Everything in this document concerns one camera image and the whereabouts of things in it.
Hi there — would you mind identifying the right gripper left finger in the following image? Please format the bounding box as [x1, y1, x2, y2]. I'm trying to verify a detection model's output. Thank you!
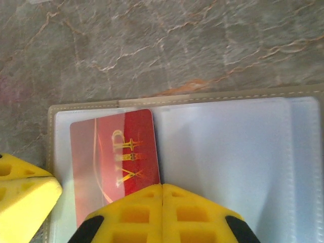
[68, 184, 163, 243]

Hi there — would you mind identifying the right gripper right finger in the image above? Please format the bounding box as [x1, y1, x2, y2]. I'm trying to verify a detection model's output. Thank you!
[161, 184, 261, 243]

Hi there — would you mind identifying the red VIP card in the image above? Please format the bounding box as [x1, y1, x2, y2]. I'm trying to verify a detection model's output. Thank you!
[69, 108, 161, 228]

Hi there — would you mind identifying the beige card holder wallet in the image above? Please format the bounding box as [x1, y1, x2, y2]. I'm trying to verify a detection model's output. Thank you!
[47, 86, 324, 243]

